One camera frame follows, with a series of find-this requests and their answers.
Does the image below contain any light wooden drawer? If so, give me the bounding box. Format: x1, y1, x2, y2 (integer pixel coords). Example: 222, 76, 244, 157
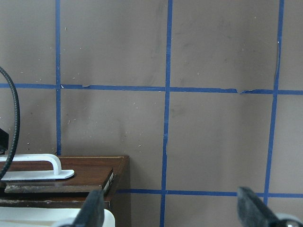
4, 157, 114, 193

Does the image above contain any dark brown wooden cabinet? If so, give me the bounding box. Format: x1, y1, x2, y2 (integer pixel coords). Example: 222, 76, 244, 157
0, 156, 132, 227

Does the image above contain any black ribbed cable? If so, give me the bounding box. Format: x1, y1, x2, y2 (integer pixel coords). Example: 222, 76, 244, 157
0, 66, 21, 178

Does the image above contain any white plastic tray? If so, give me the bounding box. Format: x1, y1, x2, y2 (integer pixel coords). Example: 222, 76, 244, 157
0, 207, 116, 227

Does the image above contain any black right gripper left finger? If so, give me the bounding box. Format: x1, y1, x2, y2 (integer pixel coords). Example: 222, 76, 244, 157
71, 189, 105, 227

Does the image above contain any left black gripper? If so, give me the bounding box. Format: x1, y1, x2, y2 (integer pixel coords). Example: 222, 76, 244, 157
0, 129, 9, 154

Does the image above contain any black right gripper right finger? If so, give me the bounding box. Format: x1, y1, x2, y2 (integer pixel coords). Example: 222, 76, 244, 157
237, 187, 280, 227

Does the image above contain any white drawer handle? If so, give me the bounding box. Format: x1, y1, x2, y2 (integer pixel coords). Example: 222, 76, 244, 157
1, 154, 75, 181

